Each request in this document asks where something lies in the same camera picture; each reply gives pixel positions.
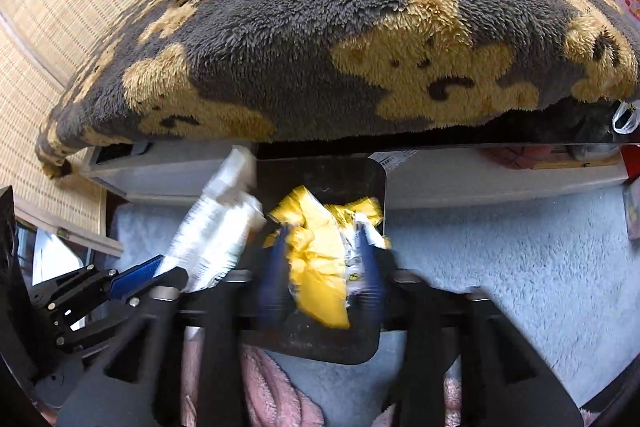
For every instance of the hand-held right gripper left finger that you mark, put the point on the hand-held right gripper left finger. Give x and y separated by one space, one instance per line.
274 279

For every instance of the white printed plastic wrapper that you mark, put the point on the white printed plastic wrapper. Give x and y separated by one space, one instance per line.
217 227

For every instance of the yellow wrapper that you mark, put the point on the yellow wrapper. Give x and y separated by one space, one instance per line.
315 257

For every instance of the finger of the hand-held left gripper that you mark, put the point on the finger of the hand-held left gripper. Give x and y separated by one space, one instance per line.
150 292
132 279

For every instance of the white low table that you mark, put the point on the white low table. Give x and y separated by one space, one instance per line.
450 187

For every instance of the light blue fluffy rug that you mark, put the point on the light blue fluffy rug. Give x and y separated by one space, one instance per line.
500 267

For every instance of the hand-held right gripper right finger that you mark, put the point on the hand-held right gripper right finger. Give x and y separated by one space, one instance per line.
372 279

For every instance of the dark metal trash bin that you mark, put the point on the dark metal trash bin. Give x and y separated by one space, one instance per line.
320 342

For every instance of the white and green box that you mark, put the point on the white and green box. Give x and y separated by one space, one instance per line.
632 212

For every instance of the grey bear print blanket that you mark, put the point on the grey bear print blanket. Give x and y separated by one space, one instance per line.
320 37

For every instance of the pink fleece blanket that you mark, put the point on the pink fleece blanket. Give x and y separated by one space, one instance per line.
270 387

